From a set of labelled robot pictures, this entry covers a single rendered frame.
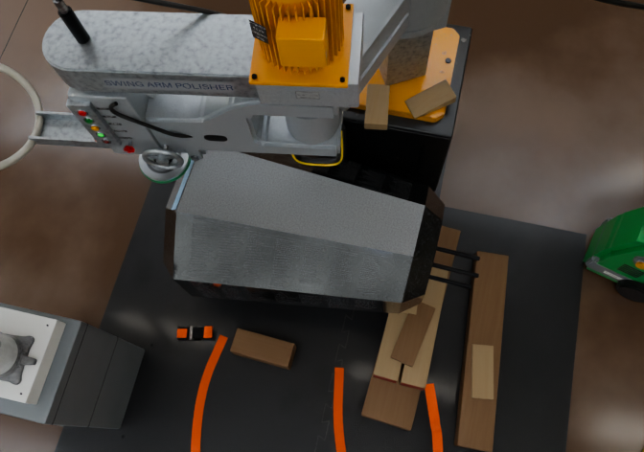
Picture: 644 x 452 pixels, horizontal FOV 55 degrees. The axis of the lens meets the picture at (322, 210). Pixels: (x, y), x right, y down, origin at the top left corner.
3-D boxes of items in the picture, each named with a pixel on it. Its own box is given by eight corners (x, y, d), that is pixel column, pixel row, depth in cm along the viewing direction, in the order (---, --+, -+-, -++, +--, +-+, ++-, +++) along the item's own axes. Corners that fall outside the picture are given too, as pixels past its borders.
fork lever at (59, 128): (212, 118, 246) (209, 112, 241) (205, 162, 239) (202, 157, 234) (43, 108, 249) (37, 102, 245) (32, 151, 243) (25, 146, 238)
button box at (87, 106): (123, 140, 225) (91, 99, 198) (121, 146, 224) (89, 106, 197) (101, 139, 226) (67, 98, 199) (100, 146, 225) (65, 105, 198)
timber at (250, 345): (234, 354, 316) (229, 350, 304) (241, 331, 320) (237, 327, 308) (289, 370, 311) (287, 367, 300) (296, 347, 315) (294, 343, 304)
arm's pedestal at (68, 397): (126, 442, 305) (52, 441, 230) (34, 418, 311) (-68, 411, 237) (158, 342, 322) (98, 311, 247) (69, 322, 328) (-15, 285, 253)
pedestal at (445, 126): (347, 83, 370) (344, 1, 301) (456, 102, 362) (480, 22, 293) (321, 182, 349) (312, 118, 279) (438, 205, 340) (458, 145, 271)
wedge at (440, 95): (444, 84, 277) (446, 79, 273) (455, 101, 274) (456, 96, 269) (403, 101, 275) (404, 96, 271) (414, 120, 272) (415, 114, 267)
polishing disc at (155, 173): (195, 141, 264) (195, 140, 263) (179, 186, 257) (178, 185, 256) (149, 131, 267) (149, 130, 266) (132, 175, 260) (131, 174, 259)
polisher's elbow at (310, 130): (305, 89, 226) (301, 58, 208) (350, 114, 222) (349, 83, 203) (276, 128, 221) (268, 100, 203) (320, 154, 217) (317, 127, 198)
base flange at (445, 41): (357, 17, 297) (357, 11, 293) (459, 33, 291) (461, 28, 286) (334, 104, 281) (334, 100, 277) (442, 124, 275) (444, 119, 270)
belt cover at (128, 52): (363, 45, 198) (363, 11, 182) (358, 114, 189) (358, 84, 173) (74, 35, 205) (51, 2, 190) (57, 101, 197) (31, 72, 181)
